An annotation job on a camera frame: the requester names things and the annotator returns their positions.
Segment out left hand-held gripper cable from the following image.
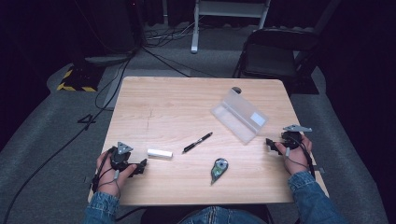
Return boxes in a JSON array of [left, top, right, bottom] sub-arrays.
[[91, 148, 122, 200]]

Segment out white metal stand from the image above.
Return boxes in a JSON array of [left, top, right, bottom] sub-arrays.
[[190, 0, 273, 54]]

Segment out right hand-held gripper cable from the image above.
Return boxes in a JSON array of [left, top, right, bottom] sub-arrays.
[[283, 135, 325, 181]]

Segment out yellow black striped base plate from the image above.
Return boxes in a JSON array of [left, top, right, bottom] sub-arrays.
[[56, 64, 106, 93]]

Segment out black folding chair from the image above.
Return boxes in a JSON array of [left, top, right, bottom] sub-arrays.
[[232, 27, 321, 95]]

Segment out green correction tape dispenser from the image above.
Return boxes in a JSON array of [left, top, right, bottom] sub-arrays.
[[210, 157, 230, 186]]

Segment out thin black floor cable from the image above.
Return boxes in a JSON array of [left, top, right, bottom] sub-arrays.
[[140, 46, 219, 78]]

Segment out bundle of floor cables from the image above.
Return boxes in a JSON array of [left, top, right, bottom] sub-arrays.
[[143, 21, 200, 49]]

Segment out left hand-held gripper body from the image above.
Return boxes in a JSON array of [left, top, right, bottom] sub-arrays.
[[109, 141, 138, 172]]

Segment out black pen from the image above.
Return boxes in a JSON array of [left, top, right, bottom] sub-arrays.
[[181, 132, 214, 155]]

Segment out person's left hand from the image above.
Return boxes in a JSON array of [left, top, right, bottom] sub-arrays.
[[95, 150, 138, 198]]

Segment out hand-held gripper cable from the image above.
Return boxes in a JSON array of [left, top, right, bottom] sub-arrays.
[[91, 148, 122, 200], [283, 135, 325, 181]]

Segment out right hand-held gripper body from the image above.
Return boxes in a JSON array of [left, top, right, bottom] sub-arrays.
[[280, 124, 313, 151]]

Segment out person's legs in jeans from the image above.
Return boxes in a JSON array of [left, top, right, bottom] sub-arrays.
[[178, 205, 266, 224]]

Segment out clear plastic pencil case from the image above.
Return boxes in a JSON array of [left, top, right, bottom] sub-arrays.
[[210, 88, 269, 146]]

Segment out long black floor cable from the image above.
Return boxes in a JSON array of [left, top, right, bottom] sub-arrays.
[[0, 57, 133, 224]]

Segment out person's right hand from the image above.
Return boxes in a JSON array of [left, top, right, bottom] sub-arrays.
[[274, 133, 314, 176]]

